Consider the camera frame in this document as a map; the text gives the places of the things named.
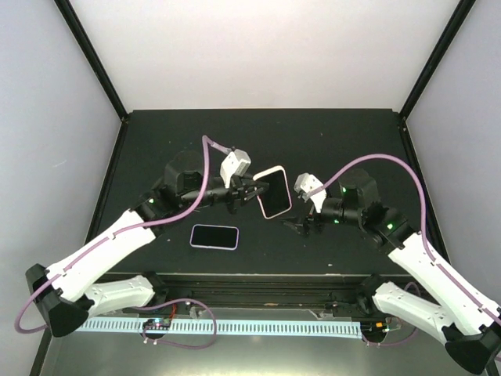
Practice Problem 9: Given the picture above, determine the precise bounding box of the phone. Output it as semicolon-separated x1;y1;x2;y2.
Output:
189;224;240;251
253;165;293;219

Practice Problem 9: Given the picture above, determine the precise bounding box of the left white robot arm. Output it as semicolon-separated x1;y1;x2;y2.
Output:
25;149;270;338

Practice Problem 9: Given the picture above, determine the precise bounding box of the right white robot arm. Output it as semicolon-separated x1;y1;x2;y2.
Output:
287;169;500;374

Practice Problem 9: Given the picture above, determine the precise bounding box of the phone in lilac case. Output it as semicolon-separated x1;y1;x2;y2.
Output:
189;224;240;251

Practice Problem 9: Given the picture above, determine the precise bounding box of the black table mat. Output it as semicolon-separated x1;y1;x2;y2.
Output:
100;110;405;275

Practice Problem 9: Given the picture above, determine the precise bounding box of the right small circuit board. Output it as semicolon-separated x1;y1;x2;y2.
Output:
362;321;402;333

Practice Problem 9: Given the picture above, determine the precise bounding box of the small circuit board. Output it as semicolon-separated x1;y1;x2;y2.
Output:
362;321;402;333
142;318;171;331

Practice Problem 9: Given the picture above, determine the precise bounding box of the left small circuit board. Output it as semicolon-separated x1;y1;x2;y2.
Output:
142;318;171;331

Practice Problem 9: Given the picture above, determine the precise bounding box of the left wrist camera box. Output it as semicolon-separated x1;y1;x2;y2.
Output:
220;149;251;189

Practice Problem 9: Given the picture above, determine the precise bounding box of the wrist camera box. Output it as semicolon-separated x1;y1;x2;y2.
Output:
220;149;251;189
294;172;327;213

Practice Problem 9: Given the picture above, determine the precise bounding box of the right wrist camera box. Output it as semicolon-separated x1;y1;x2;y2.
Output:
294;172;327;213

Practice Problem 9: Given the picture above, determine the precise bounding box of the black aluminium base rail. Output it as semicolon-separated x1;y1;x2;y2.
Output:
97;273;392;314

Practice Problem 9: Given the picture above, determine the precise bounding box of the light blue slotted cable duct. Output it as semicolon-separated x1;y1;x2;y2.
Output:
77;316;362;339

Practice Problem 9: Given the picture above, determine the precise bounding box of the right black frame post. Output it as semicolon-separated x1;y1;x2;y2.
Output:
399;0;477;121

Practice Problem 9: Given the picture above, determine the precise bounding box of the black frame post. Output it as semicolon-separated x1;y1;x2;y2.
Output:
54;0;128;121
399;0;477;121

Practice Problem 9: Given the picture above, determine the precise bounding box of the left black frame post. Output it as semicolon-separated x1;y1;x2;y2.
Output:
54;0;128;121

